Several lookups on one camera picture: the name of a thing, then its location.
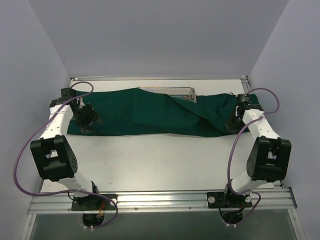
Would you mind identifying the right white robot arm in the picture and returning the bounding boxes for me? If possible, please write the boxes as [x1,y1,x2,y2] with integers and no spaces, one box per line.
[222,93,292,207]

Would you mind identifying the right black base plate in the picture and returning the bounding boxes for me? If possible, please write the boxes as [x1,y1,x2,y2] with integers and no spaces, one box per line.
[206,191,253,209]

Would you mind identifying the aluminium front rail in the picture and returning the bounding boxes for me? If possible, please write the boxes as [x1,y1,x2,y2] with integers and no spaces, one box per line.
[28,184,297,216]

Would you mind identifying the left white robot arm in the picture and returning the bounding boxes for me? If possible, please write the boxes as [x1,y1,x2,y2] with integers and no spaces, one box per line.
[30,87,103,210]

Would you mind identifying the wire mesh instrument tray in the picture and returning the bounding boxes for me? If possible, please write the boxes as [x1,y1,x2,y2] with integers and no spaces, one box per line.
[137,86,197,103]

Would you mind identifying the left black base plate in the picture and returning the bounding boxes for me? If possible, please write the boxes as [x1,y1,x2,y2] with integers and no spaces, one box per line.
[71,193,118,211]

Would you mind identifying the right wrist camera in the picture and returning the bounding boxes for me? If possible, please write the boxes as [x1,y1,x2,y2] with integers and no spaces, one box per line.
[237,93,251,105]

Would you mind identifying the green surgical drape cloth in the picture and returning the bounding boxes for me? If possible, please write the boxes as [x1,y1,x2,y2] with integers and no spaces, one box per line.
[66,87,260,138]

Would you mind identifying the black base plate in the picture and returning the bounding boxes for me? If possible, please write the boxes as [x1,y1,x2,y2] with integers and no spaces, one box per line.
[206,191,253,209]
[71,193,118,211]

